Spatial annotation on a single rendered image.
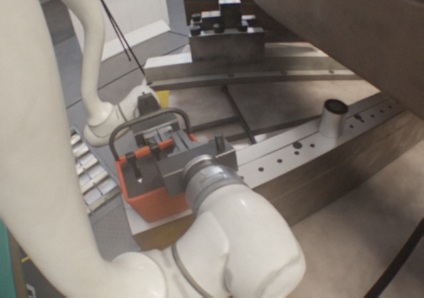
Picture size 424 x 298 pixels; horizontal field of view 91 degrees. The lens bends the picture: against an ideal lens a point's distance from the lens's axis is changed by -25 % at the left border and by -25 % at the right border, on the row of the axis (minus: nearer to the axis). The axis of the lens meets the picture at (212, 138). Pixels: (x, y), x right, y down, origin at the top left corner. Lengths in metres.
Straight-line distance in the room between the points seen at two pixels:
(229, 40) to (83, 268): 1.49
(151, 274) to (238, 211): 0.12
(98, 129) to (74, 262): 0.72
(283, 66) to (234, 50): 0.37
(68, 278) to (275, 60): 1.71
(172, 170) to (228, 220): 0.17
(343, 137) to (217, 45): 0.99
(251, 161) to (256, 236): 0.47
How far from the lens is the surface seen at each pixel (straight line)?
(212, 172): 0.39
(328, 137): 0.85
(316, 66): 1.89
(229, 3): 1.65
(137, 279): 0.31
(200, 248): 0.31
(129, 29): 3.70
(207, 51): 1.62
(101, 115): 0.88
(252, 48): 1.63
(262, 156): 0.75
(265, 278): 0.28
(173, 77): 1.80
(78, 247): 0.19
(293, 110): 1.55
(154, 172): 0.60
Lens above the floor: 1.24
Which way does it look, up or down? 43 degrees down
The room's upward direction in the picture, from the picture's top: 7 degrees counter-clockwise
